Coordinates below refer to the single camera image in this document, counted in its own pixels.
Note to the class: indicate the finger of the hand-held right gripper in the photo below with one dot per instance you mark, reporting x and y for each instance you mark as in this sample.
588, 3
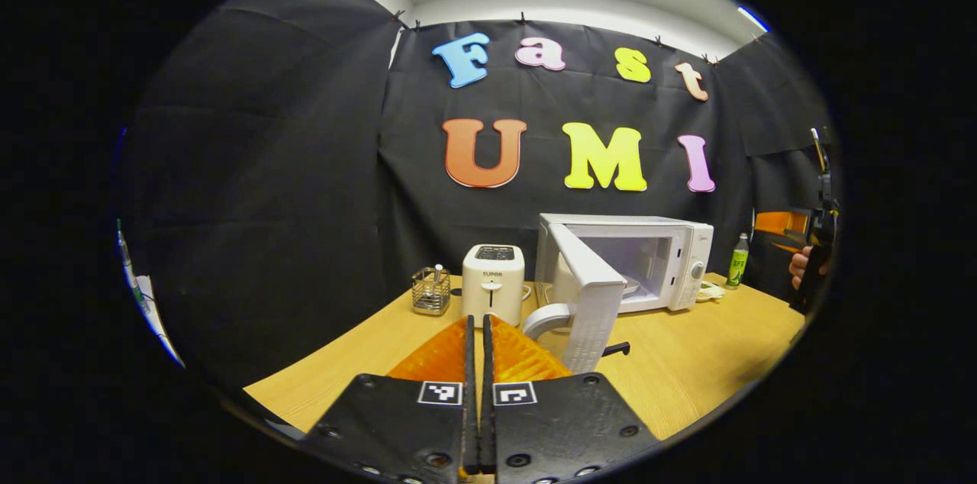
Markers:
778, 223
790, 247

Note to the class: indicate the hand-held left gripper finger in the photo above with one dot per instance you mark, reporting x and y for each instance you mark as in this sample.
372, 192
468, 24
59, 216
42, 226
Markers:
487, 408
471, 408

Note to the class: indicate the white microwave oven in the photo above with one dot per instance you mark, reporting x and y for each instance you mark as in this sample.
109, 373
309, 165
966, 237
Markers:
591, 316

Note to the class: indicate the green label drink bottle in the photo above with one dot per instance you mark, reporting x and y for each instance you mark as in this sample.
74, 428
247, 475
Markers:
737, 266

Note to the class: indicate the thin metal pole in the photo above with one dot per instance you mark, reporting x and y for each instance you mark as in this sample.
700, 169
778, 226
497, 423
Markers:
819, 159

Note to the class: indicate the white divided tray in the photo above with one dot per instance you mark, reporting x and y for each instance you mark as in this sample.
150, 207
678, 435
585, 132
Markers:
711, 293

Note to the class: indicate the white toaster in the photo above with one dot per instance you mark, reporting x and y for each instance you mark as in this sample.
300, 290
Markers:
492, 293

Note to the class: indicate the metal mesh basket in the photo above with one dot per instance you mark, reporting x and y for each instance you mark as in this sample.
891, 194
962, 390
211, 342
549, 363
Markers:
431, 297

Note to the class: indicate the small ceiling light panel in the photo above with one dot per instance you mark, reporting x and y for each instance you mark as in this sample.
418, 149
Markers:
752, 18

